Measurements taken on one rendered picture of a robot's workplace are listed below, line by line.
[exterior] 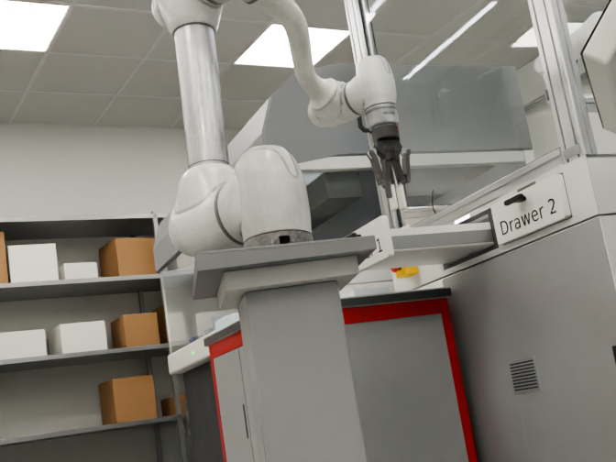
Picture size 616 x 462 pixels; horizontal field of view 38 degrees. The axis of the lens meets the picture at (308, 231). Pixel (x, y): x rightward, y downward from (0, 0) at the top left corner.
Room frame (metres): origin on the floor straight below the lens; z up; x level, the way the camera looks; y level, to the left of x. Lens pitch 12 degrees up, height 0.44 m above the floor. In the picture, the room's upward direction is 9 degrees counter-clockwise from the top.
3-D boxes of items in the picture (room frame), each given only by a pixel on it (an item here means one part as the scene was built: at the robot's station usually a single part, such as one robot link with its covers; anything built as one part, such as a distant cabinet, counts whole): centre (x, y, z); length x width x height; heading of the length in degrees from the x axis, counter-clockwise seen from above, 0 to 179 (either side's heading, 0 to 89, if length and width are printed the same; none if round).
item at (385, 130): (2.41, -0.26, 1.15); 0.08 x 0.07 x 0.09; 114
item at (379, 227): (2.42, -0.14, 0.87); 0.29 x 0.02 x 0.11; 24
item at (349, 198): (4.25, -0.05, 1.13); 1.78 x 1.14 x 0.45; 24
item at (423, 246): (2.50, -0.34, 0.86); 0.40 x 0.26 x 0.06; 114
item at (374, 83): (2.42, -0.25, 1.34); 0.13 x 0.11 x 0.16; 48
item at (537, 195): (2.26, -0.56, 0.87); 0.29 x 0.02 x 0.11; 24
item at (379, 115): (2.41, -0.26, 1.23); 0.09 x 0.09 x 0.06
